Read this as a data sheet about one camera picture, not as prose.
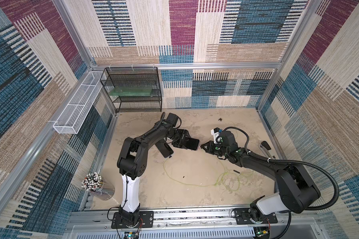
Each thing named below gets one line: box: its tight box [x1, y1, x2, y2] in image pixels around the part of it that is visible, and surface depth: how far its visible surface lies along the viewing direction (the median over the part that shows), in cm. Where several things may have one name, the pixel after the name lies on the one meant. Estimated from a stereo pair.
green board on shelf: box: [108, 86, 154, 97], surface depth 103 cm
